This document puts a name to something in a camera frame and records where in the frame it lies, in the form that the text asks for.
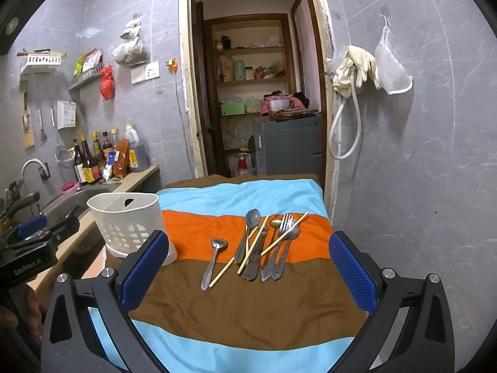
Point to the steel table knife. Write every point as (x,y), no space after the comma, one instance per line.
(251,270)

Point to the wooden shelf unit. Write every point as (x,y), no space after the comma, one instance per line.
(243,58)

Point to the steel fork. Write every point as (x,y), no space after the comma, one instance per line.
(268,270)

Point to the green box on shelf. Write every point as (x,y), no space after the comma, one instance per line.
(231,109)

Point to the large steel spoon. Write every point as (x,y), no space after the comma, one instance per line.
(252,219)

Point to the clear hanging plastic bag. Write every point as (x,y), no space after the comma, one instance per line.
(132,51)

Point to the red plastic bag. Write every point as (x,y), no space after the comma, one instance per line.
(107,84)

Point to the white wall basket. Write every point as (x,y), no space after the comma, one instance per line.
(40,62)

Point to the white mesh bag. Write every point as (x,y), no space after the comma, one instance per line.
(390,73)

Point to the white plastic utensil holder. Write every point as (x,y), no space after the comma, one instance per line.
(126,220)

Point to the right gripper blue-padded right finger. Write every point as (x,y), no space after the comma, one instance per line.
(358,270)

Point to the red spray bottle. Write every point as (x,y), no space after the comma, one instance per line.
(242,167)

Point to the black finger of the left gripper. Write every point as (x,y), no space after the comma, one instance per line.
(63,230)

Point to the white bowl on cabinet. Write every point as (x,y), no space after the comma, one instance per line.
(278,103)

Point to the gold spoon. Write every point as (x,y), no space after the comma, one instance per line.
(276,224)

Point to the dark sauce bottle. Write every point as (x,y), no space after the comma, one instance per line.
(91,169)

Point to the brown snack packet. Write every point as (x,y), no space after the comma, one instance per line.
(121,161)

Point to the white paper box on wall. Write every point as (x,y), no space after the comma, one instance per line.
(66,114)

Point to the wall power socket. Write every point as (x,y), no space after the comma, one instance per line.
(144,73)

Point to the grey wall shelf rack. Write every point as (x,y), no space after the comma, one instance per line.
(86,77)

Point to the orange plug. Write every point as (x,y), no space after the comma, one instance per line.
(173,65)

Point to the small steel spoon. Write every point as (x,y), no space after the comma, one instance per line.
(218,245)

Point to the striped blue orange brown cloth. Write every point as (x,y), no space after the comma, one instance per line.
(301,322)

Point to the person's left hand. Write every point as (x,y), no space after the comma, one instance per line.
(21,305)

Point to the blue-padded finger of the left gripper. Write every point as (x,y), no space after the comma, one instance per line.
(31,227)

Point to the cooking oil jug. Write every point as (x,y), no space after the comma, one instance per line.
(138,159)

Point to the chrome faucet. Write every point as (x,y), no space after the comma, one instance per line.
(35,171)

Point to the grey cabinet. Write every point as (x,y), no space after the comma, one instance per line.
(288,147)

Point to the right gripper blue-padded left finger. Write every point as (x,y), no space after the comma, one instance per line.
(137,272)

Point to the cream rubber gloves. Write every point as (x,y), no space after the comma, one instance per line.
(357,67)

